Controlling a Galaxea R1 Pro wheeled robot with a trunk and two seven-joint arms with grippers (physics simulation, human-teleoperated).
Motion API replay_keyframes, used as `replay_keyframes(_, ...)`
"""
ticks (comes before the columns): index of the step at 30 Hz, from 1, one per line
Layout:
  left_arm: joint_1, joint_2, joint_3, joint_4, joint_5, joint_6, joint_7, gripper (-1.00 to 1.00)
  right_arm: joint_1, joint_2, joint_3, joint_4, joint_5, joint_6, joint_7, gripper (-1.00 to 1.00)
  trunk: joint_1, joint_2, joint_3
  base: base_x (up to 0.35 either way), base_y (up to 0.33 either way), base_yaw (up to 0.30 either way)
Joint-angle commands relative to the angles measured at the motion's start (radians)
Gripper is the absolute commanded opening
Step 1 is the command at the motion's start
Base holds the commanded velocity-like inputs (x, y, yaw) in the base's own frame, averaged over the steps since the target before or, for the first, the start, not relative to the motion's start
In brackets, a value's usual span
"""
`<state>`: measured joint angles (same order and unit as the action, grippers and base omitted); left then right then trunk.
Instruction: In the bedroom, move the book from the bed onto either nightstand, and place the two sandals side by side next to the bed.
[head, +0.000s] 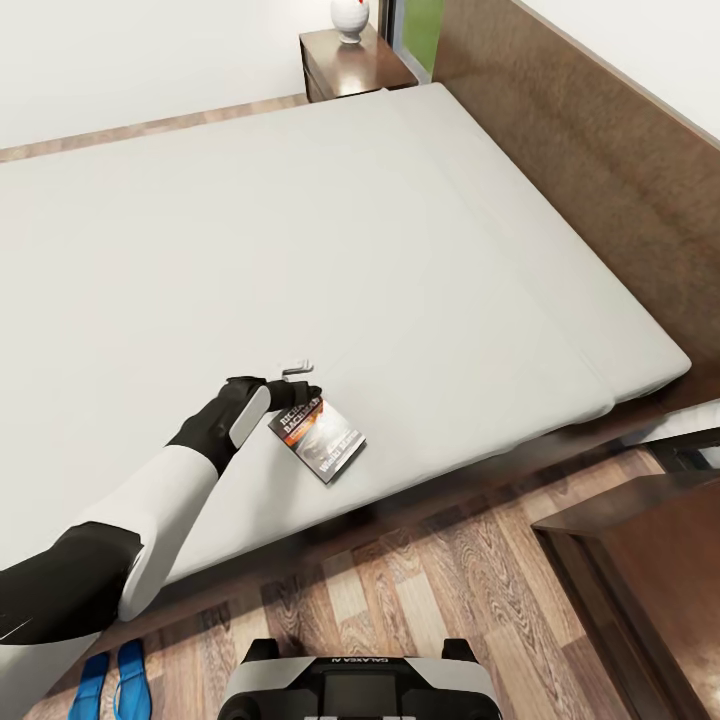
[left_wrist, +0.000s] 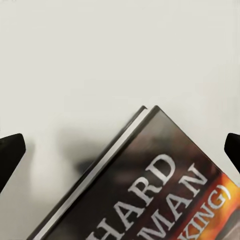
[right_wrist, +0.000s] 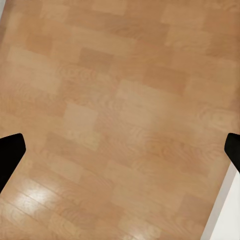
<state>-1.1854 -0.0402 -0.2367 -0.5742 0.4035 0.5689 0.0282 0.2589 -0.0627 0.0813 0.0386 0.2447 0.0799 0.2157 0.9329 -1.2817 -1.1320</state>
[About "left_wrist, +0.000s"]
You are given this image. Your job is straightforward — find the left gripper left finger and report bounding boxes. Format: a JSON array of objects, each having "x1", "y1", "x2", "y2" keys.
[{"x1": 0, "y1": 133, "x2": 26, "y2": 193}]

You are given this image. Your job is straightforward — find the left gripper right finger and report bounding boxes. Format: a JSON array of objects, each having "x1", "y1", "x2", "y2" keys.
[{"x1": 224, "y1": 132, "x2": 240, "y2": 173}]

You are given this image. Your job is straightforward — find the hardback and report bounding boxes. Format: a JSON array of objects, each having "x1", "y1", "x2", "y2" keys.
[{"x1": 26, "y1": 105, "x2": 240, "y2": 240}]

